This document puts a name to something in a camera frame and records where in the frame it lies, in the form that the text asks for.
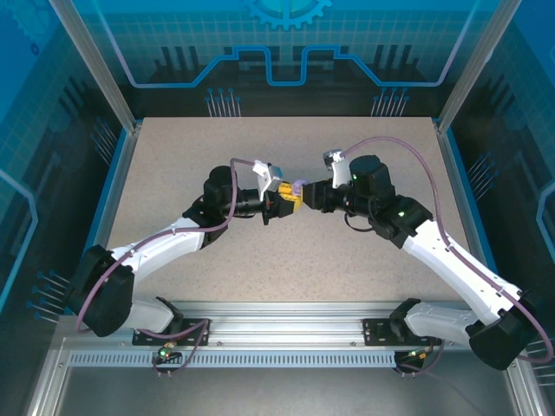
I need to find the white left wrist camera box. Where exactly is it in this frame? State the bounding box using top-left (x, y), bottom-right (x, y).
top-left (251, 159), bottom-right (288, 205)

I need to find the slotted metal cable duct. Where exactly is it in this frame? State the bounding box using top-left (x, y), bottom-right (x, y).
top-left (68, 351), bottom-right (402, 369)

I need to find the blue table edge strip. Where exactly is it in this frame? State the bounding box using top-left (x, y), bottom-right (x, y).
top-left (63, 125), bottom-right (131, 315)
top-left (444, 125), bottom-right (500, 278)

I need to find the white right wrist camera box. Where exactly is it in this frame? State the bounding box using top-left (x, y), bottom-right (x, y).
top-left (320, 147), bottom-right (350, 191)

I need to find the grey metal tray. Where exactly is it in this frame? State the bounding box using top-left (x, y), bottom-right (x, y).
top-left (23, 336), bottom-right (541, 416)

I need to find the aluminium side frame rail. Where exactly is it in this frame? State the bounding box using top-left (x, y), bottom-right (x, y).
top-left (77, 122), bottom-right (142, 261)
top-left (434, 120), bottom-right (498, 278)

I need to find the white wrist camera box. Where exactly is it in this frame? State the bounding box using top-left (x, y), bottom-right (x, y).
top-left (320, 147), bottom-right (350, 191)
top-left (251, 159), bottom-right (288, 205)

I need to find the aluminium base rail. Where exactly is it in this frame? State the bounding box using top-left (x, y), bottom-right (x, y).
top-left (55, 300), bottom-right (519, 350)

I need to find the aluminium frame post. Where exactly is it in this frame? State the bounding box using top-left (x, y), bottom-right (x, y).
top-left (48, 0), bottom-right (142, 133)
top-left (435, 0), bottom-right (524, 133)

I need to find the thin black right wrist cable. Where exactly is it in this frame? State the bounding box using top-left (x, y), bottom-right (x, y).
top-left (344, 211), bottom-right (375, 234)

